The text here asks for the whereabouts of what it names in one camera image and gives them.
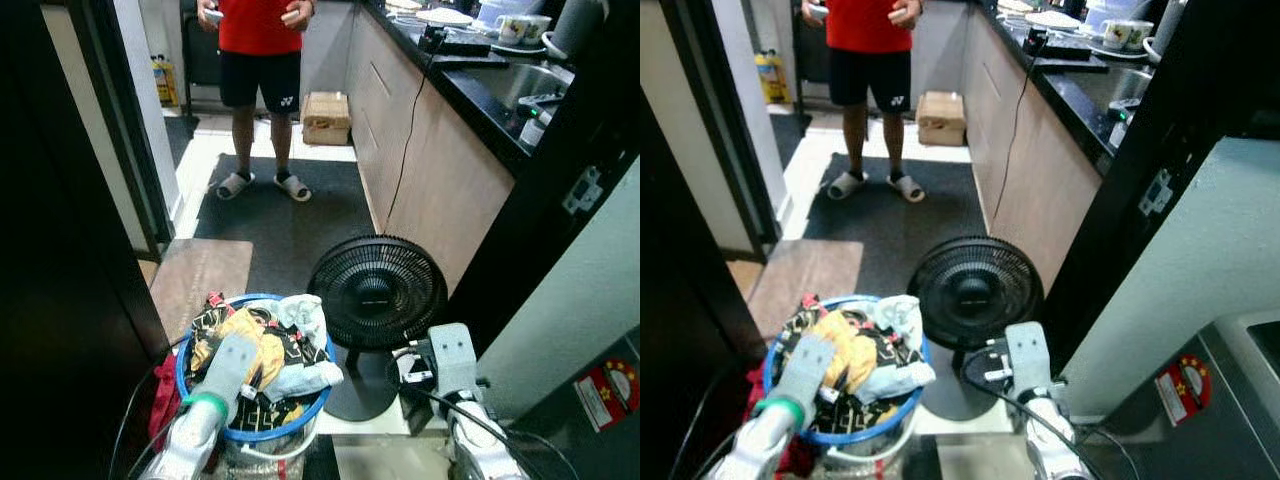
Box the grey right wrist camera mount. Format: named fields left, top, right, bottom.
left=427, top=322, right=480, bottom=397
left=1004, top=321, right=1054, bottom=397

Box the wooden kitchen counter cabinet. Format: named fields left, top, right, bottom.
left=344, top=0, right=603, bottom=293
left=958, top=0, right=1153, bottom=293

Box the silver door strike plate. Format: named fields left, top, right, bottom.
left=562, top=166, right=605, bottom=215
left=1139, top=169, right=1177, bottom=217

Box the blue laundry basket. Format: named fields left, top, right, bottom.
left=761, top=293, right=932, bottom=447
left=174, top=292, right=337, bottom=444

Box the grey washing machine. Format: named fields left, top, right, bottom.
left=498, top=328, right=641, bottom=480
left=1098, top=308, right=1280, bottom=480

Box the patterned white mug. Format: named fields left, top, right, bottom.
left=496, top=14, right=553, bottom=47
left=1099, top=19, right=1155, bottom=52

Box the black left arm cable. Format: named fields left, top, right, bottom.
left=668, top=368, right=763, bottom=480
left=108, top=350, right=183, bottom=480

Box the brown floor mat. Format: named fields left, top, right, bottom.
left=747, top=239, right=865, bottom=337
left=149, top=237, right=254, bottom=342

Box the red warning sticker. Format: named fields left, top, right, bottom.
left=574, top=359, right=641, bottom=434
left=1154, top=354, right=1212, bottom=427

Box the white pot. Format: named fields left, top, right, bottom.
left=476, top=0, right=543, bottom=27
left=1084, top=0, right=1153, bottom=31

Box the green capped bottle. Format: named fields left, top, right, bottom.
left=518, top=94, right=563, bottom=148
left=1106, top=97, right=1143, bottom=151

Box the steel kitchen sink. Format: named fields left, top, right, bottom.
left=488, top=61, right=573, bottom=113
left=1093, top=66, right=1153, bottom=113

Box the brown cardboard box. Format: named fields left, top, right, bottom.
left=916, top=90, right=968, bottom=149
left=302, top=91, right=353, bottom=147

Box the black countertop device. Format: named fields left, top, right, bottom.
left=1024, top=27, right=1111, bottom=73
left=419, top=24, right=493, bottom=58

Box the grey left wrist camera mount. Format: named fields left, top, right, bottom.
left=202, top=332, right=260, bottom=402
left=784, top=334, right=838, bottom=403

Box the black floor fan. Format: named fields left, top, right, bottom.
left=307, top=234, right=450, bottom=422
left=907, top=235, right=1046, bottom=421

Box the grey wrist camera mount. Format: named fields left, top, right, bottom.
left=784, top=334, right=838, bottom=403
left=202, top=332, right=260, bottom=402
left=427, top=322, right=480, bottom=397
left=1004, top=321, right=1054, bottom=397

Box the white cloth garment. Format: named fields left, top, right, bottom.
left=264, top=294, right=345, bottom=402
left=854, top=294, right=937, bottom=405

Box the yellow plastic bottle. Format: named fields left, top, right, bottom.
left=151, top=54, right=180, bottom=109
left=754, top=49, right=790, bottom=105

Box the dark grey floor mat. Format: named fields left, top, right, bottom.
left=802, top=152, right=988, bottom=267
left=191, top=154, right=375, bottom=297

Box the black door frame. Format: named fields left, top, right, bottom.
left=438, top=0, right=641, bottom=353
left=1038, top=0, right=1280, bottom=373

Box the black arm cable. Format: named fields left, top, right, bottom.
left=964, top=374, right=1143, bottom=480
left=108, top=350, right=183, bottom=480
left=398, top=384, right=583, bottom=480
left=668, top=368, right=763, bottom=480

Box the grey kettle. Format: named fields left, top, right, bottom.
left=543, top=0, right=608, bottom=58
left=1143, top=0, right=1188, bottom=63

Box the yellow garment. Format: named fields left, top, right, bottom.
left=194, top=307, right=287, bottom=392
left=808, top=309, right=887, bottom=392

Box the black patterned garment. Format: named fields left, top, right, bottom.
left=774, top=296, right=917, bottom=434
left=189, top=294, right=328, bottom=432

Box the thin black power cable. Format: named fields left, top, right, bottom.
left=384, top=48, right=433, bottom=237
left=989, top=52, right=1033, bottom=227

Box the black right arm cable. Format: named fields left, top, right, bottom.
left=964, top=374, right=1143, bottom=480
left=398, top=384, right=583, bottom=480

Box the person in red shirt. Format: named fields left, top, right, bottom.
left=800, top=0, right=926, bottom=205
left=197, top=0, right=317, bottom=203

